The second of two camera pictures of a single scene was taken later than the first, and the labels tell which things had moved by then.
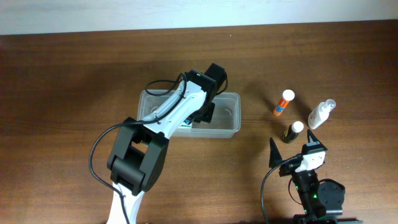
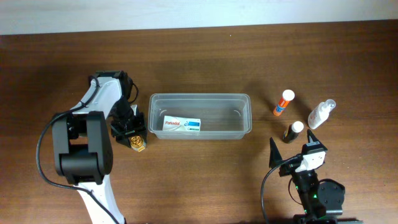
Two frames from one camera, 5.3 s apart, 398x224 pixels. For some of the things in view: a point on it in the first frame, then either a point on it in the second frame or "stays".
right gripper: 275,155 stays
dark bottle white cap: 290,134 stays
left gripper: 208,117 → 124,133
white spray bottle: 319,115 stays
